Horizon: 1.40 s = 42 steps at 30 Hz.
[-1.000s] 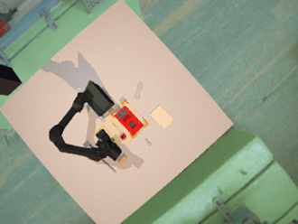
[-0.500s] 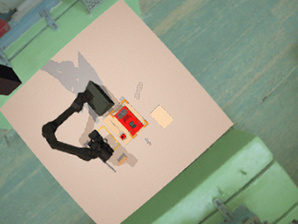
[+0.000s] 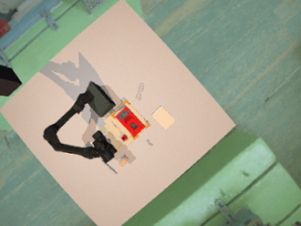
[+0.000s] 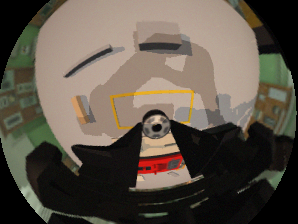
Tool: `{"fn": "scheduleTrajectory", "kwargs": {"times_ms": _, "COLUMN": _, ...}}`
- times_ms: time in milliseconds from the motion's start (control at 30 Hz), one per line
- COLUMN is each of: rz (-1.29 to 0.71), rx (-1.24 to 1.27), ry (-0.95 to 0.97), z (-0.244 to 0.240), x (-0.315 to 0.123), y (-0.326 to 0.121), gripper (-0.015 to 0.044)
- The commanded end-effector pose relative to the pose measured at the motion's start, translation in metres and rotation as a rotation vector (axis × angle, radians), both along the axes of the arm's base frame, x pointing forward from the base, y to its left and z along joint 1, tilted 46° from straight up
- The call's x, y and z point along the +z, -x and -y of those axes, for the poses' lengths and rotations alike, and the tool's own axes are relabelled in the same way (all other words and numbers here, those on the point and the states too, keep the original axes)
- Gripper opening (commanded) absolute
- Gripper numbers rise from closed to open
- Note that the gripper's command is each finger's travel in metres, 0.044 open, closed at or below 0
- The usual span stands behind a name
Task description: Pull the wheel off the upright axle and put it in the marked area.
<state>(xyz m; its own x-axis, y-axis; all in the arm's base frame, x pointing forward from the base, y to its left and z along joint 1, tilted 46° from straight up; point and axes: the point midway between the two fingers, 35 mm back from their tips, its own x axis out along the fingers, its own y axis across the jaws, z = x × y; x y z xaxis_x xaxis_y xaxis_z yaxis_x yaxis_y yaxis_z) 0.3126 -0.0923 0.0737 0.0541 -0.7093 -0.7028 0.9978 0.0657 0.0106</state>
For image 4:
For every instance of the beige flat square pad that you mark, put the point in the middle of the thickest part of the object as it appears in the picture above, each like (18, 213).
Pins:
(140, 178)

